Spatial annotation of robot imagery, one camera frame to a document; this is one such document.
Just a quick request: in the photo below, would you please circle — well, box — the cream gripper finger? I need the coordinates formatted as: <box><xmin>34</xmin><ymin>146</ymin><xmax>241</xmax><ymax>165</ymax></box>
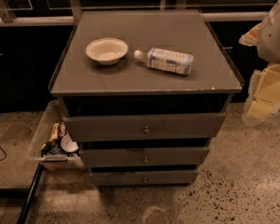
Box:
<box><xmin>243</xmin><ymin>63</ymin><xmax>280</xmax><ymax>125</ymax></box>
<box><xmin>239</xmin><ymin>24</ymin><xmax>260</xmax><ymax>47</ymax></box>

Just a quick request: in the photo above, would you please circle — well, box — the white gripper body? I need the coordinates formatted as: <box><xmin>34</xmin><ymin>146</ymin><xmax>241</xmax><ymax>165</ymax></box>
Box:
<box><xmin>257</xmin><ymin>0</ymin><xmax>280</xmax><ymax>63</ymax></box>

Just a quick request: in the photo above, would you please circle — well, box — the grey top drawer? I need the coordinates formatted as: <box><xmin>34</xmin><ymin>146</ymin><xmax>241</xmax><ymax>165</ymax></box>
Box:
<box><xmin>63</xmin><ymin>113</ymin><xmax>226</xmax><ymax>142</ymax></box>

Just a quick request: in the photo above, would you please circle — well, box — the grey drawer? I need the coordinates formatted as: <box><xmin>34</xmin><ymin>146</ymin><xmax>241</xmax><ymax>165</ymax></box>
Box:
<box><xmin>79</xmin><ymin>147</ymin><xmax>209</xmax><ymax>167</ymax></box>
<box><xmin>91</xmin><ymin>170</ymin><xmax>199</xmax><ymax>186</ymax></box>
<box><xmin>63</xmin><ymin>113</ymin><xmax>226</xmax><ymax>142</ymax></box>

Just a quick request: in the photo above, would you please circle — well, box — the grey drawer cabinet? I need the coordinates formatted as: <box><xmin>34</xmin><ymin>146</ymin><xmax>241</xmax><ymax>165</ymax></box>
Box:
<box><xmin>49</xmin><ymin>10</ymin><xmax>244</xmax><ymax>174</ymax></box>

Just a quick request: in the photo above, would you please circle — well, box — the grey middle drawer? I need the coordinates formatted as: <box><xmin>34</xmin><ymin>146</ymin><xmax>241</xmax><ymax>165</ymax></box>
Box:
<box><xmin>79</xmin><ymin>147</ymin><xmax>209</xmax><ymax>167</ymax></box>

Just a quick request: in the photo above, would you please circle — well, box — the grey bottom drawer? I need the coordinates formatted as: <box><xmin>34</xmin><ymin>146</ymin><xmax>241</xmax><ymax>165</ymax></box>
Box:
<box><xmin>91</xmin><ymin>170</ymin><xmax>199</xmax><ymax>186</ymax></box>

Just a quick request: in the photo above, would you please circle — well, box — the clear plastic water bottle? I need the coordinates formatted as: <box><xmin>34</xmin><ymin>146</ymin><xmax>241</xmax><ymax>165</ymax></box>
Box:
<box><xmin>133</xmin><ymin>48</ymin><xmax>194</xmax><ymax>76</ymax></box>

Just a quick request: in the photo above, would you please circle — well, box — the white paper bowl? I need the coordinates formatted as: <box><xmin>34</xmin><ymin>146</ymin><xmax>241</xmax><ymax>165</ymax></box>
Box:
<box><xmin>86</xmin><ymin>37</ymin><xmax>128</xmax><ymax>65</ymax></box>

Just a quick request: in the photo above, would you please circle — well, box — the white cup in bin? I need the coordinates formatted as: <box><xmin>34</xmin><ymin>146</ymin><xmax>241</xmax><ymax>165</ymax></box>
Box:
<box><xmin>61</xmin><ymin>134</ymin><xmax>78</xmax><ymax>153</ymax></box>

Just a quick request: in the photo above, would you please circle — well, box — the snack bag in bin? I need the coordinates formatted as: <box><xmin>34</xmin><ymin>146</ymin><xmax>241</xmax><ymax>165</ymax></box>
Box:
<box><xmin>49</xmin><ymin>122</ymin><xmax>67</xmax><ymax>141</ymax></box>

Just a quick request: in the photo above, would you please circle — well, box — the clear plastic storage bin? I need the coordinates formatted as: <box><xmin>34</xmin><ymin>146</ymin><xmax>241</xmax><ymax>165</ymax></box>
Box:
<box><xmin>29</xmin><ymin>100</ymin><xmax>84</xmax><ymax>171</ymax></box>

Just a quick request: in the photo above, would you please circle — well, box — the dark snack packet in bin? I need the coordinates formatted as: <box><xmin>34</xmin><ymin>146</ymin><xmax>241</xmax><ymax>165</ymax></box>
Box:
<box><xmin>41</xmin><ymin>140</ymin><xmax>65</xmax><ymax>156</ymax></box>

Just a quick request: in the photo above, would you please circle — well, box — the metal railing frame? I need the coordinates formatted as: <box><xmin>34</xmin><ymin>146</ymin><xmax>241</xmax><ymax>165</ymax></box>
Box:
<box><xmin>0</xmin><ymin>0</ymin><xmax>277</xmax><ymax>26</ymax></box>

